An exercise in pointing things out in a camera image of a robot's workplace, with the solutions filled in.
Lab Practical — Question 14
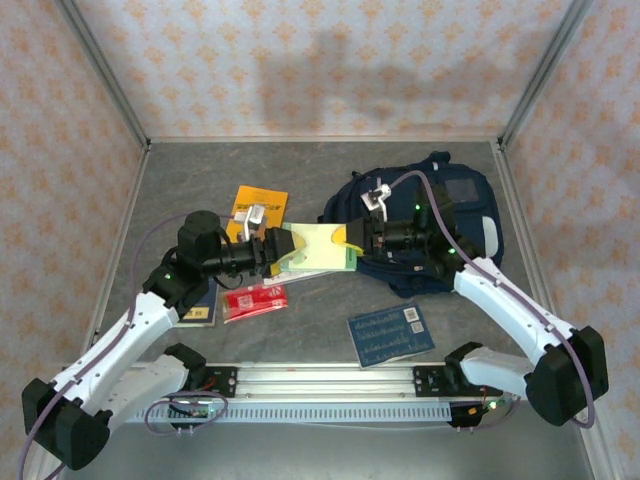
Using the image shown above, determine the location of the light green notebook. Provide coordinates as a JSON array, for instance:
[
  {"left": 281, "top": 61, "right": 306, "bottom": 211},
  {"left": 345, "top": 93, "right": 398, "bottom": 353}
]
[{"left": 272, "top": 222, "right": 359, "bottom": 275}]

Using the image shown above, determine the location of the navy blue backpack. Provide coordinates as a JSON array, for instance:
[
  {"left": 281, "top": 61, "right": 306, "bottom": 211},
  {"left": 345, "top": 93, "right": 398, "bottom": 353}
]
[{"left": 319, "top": 152, "right": 506, "bottom": 301}]

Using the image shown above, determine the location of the navy book with yellow label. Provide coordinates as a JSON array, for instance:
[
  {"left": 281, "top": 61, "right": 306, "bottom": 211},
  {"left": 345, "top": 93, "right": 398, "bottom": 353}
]
[{"left": 177, "top": 278, "right": 219, "bottom": 329}]

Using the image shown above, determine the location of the blue booklet with barcode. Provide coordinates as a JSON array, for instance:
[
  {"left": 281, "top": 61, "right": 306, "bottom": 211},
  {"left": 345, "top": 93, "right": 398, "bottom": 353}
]
[{"left": 346, "top": 302, "right": 438, "bottom": 371}]

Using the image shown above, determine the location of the white packet with red print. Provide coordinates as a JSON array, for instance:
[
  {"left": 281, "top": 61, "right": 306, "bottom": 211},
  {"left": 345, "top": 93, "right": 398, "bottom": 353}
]
[{"left": 262, "top": 268, "right": 327, "bottom": 290}]

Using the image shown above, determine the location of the orange book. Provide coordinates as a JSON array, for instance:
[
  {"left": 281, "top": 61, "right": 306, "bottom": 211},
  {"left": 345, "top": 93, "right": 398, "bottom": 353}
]
[{"left": 225, "top": 184, "right": 290, "bottom": 242}]

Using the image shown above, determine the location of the small green circuit board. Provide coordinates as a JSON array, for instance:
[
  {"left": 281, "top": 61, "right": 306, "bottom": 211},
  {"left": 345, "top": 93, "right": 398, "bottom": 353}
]
[
  {"left": 467, "top": 397, "right": 515, "bottom": 417},
  {"left": 172, "top": 402, "right": 224, "bottom": 421}
]

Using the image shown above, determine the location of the grey metal sheet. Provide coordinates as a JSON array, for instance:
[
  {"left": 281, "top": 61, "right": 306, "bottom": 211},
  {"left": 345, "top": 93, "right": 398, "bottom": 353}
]
[{"left": 104, "top": 422, "right": 601, "bottom": 480}]

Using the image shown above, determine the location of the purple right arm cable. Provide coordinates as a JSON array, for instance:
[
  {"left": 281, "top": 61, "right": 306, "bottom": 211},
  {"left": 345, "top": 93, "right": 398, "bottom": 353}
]
[{"left": 391, "top": 169, "right": 600, "bottom": 432}]

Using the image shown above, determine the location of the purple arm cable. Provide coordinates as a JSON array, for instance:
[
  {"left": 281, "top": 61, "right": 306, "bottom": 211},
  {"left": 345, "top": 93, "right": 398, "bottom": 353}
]
[
  {"left": 17, "top": 212, "right": 251, "bottom": 480},
  {"left": 391, "top": 169, "right": 600, "bottom": 432}
]

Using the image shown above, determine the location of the aluminium frame rail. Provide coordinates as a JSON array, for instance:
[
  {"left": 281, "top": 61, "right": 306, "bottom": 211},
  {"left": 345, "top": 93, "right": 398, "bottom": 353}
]
[
  {"left": 147, "top": 134, "right": 501, "bottom": 146},
  {"left": 492, "top": 139, "right": 557, "bottom": 321},
  {"left": 82, "top": 144, "right": 151, "bottom": 354}
]

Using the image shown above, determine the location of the aluminium mounting rail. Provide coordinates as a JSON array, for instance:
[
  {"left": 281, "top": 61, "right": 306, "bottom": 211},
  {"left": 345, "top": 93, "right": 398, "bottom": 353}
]
[{"left": 132, "top": 362, "right": 524, "bottom": 402}]

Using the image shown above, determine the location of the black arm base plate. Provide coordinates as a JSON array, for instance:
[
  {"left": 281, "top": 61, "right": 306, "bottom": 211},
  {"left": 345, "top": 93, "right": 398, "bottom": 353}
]
[
  {"left": 187, "top": 366, "right": 239, "bottom": 400},
  {"left": 413, "top": 366, "right": 469, "bottom": 400}
]

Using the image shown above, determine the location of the white slotted cable duct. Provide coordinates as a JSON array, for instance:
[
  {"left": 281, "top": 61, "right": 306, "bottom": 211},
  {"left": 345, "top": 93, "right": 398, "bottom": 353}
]
[{"left": 122, "top": 402, "right": 454, "bottom": 426}]

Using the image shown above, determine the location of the aluminium frame post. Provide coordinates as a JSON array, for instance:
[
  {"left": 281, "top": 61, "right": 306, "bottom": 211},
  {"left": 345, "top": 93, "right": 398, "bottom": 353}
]
[
  {"left": 54, "top": 0, "right": 152, "bottom": 152},
  {"left": 496, "top": 0, "right": 595, "bottom": 152}
]

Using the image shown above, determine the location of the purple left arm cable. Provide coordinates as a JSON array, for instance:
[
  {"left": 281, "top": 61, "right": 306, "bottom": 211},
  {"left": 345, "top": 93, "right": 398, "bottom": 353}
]
[{"left": 17, "top": 212, "right": 251, "bottom": 480}]

